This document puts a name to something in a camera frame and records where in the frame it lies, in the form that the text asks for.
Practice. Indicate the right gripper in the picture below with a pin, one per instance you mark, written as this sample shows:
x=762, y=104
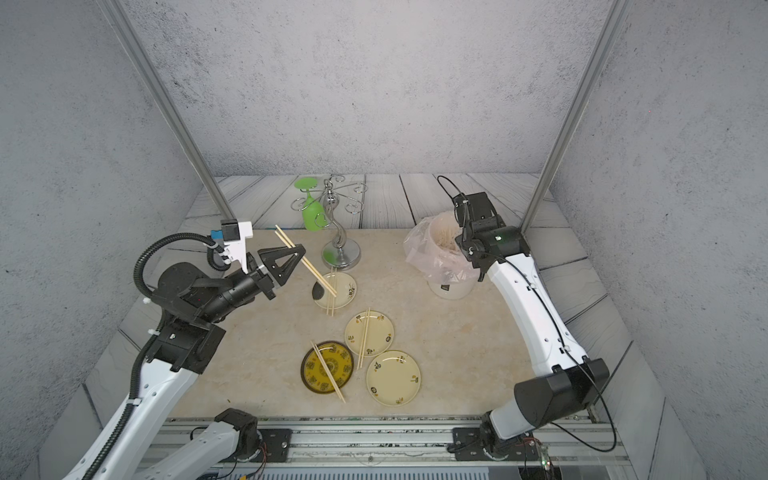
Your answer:
x=461, y=240

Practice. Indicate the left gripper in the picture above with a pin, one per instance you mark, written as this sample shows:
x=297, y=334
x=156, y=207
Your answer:
x=271, y=257

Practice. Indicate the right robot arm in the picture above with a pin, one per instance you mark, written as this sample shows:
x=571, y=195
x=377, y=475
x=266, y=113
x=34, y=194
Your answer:
x=566, y=380

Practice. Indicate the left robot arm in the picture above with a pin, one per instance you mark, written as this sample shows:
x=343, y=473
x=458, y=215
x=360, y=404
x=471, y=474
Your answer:
x=186, y=340

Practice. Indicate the white bucket with pink bag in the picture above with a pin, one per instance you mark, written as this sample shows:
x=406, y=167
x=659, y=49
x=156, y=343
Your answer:
x=430, y=247

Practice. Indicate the green plastic spoon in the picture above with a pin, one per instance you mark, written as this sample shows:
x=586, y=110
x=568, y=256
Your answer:
x=310, y=205

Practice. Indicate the silver metal hook stand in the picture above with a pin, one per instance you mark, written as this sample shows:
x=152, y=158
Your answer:
x=342, y=201

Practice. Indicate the cream plate with black spot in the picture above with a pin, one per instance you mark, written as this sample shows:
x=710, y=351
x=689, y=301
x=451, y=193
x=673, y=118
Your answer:
x=346, y=288

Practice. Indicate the yellow patterned plate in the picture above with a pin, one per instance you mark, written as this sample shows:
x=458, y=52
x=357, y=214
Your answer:
x=339, y=360

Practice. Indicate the cream floral plate middle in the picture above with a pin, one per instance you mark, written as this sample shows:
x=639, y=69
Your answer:
x=380, y=334

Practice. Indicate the cream floral plate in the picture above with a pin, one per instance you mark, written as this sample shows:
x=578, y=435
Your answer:
x=393, y=378
x=380, y=334

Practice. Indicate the cream floral plate front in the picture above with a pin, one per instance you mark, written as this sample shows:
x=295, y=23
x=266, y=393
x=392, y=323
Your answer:
x=393, y=378

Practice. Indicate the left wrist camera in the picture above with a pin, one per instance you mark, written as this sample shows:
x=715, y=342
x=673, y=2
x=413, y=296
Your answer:
x=233, y=235

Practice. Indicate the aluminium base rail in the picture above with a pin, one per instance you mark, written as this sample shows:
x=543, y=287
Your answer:
x=421, y=448

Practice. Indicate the left aluminium frame post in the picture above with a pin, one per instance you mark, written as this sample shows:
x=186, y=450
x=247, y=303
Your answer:
x=118, y=19

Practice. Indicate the aluminium frame post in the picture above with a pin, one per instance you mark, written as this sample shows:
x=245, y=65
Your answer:
x=608, y=36
x=118, y=19

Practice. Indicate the right aluminium frame post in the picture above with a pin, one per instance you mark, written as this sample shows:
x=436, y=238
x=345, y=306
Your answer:
x=608, y=36

